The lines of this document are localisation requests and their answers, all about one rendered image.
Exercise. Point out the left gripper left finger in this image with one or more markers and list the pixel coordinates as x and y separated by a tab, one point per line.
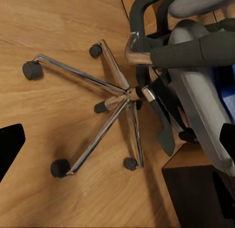
12	139

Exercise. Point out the folder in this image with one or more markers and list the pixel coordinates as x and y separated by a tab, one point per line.
227	86

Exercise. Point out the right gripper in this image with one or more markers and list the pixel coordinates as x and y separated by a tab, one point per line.
225	200

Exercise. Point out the cabinet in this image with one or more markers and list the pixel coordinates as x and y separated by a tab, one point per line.
189	179
204	19

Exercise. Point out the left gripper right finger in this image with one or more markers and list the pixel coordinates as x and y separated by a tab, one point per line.
227	139

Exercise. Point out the swivel chair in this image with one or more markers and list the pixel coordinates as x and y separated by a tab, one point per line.
174	68

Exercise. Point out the bookcase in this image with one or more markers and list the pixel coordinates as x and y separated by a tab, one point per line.
149	14

